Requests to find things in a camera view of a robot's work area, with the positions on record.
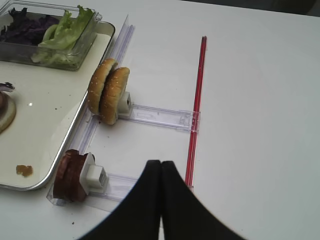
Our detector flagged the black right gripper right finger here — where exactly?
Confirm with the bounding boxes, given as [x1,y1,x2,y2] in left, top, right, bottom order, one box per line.
[161,161,243,240]

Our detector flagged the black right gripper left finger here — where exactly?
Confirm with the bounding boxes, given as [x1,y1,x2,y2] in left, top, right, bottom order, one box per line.
[81,160,162,240]

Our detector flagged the purple cabbage shreds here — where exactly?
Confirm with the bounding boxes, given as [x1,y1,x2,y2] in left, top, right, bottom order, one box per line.
[0,7,59,46]

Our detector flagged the top meat patty slice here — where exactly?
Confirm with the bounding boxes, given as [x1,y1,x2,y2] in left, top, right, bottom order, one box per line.
[0,92,8,111]

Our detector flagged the green lettuce leaves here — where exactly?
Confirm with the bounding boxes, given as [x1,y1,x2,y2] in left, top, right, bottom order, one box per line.
[31,5,98,70]

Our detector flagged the lower right clear track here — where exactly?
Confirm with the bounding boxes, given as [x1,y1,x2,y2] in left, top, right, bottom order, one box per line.
[82,172,195,213]

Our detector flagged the clear track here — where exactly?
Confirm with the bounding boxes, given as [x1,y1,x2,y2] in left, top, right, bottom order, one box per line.
[82,172,195,213]
[118,104,200,133]

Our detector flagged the white pusher behind sausage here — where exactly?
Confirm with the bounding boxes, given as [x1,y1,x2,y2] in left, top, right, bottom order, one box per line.
[79,152,109,195]

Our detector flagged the rear upright sausage slice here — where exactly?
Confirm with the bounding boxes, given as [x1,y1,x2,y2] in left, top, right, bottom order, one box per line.
[70,153,87,202]

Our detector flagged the upright sausage slice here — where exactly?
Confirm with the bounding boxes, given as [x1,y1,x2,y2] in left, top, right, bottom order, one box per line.
[53,149,79,202]
[70,153,87,202]

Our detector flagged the front upright sausage slice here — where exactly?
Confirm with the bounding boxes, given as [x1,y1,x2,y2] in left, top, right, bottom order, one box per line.
[53,149,79,202]

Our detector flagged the upper right clear track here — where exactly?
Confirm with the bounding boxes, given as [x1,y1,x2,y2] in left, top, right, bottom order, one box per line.
[118,104,200,133]

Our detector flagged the right red strip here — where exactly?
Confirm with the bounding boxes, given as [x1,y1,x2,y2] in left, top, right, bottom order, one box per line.
[184,36,207,191]

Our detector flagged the white pusher behind buns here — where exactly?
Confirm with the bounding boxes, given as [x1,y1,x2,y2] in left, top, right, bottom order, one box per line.
[117,91,133,117]

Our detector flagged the orange sauce smear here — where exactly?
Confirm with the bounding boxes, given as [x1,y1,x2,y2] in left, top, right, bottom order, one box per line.
[15,164,33,177]

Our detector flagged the rear sesame bun top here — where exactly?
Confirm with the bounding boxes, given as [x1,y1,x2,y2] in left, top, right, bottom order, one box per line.
[99,67,130,125]

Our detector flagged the sesame bun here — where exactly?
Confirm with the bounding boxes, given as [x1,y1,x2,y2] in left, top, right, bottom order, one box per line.
[99,67,130,125]
[87,58,118,115]

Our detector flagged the front sesame bun top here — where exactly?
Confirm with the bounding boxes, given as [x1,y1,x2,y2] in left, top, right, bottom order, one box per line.
[87,58,118,115]

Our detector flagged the white rectangular metal tray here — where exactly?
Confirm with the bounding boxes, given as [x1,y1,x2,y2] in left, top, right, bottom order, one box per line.
[0,22,115,191]

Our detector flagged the bottom bun on tray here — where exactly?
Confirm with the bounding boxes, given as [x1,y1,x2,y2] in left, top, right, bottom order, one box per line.
[0,97,17,133]

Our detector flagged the clear plastic salad container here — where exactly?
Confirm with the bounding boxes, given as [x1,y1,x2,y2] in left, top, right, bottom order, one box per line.
[0,0,102,71]

